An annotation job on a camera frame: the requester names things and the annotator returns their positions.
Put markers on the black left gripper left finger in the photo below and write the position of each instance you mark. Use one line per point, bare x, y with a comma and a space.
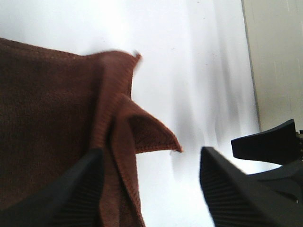
72, 200

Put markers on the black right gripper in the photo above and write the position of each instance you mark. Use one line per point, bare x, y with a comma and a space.
281, 145

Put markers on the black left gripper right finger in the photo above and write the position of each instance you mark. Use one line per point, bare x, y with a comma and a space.
236, 200

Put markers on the brown towel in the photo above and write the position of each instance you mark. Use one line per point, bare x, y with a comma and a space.
55, 107

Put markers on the beige storage bin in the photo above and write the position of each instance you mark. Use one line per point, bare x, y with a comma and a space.
274, 30

